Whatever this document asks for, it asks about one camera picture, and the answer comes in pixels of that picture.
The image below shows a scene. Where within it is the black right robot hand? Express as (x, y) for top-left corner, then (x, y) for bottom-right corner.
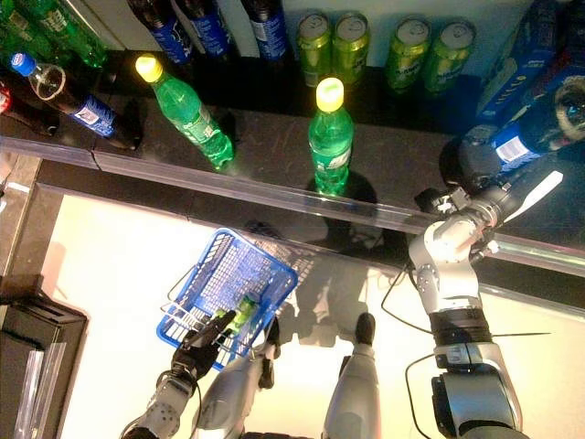
(439, 128), (563, 226)

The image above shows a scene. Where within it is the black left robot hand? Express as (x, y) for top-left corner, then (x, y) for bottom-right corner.
(171, 309), (239, 383)

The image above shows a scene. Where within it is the blue plastic shopping basket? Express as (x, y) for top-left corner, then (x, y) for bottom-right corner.
(155, 227), (299, 371)

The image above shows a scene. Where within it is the green bottle in basket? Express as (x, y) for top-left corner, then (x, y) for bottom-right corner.
(214, 294), (257, 333)

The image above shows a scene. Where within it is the blue yellow snack box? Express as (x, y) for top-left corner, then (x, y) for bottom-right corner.
(474, 40), (557, 121)

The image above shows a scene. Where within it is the black side shelf unit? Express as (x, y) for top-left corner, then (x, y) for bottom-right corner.
(0, 287), (90, 439)

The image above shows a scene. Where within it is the black shelf base ledge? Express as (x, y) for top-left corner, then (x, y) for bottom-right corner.
(0, 155), (585, 321)

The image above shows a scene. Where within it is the blue oreo cookie box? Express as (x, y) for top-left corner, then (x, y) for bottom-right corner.
(518, 0), (585, 83)

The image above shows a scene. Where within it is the dark shelf board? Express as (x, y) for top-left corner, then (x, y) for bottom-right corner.
(0, 49), (585, 280)

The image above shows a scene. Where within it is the grey stone plinth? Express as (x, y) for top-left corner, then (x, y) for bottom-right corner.
(0, 155), (43, 278)

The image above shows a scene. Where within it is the small coca cola bottle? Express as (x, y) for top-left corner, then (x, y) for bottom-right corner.
(0, 72), (60, 138)

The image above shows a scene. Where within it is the clear price rail strip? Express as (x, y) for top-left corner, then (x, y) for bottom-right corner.
(0, 134), (100, 171)
(491, 230), (585, 278)
(90, 149), (426, 237)

